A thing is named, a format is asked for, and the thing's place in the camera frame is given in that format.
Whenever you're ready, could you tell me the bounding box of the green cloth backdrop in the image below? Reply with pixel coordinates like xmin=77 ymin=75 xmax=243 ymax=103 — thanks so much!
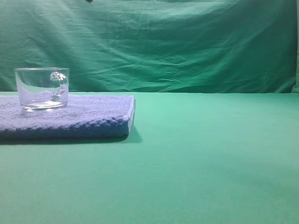
xmin=0 ymin=0 xmax=299 ymax=93

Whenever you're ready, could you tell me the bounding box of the folded blue towel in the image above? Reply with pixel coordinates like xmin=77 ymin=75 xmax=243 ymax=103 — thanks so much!
xmin=0 ymin=95 xmax=135 ymax=140

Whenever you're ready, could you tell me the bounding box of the transparent glass cup with handle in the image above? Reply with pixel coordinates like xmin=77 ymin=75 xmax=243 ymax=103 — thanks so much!
xmin=14 ymin=68 xmax=70 ymax=111

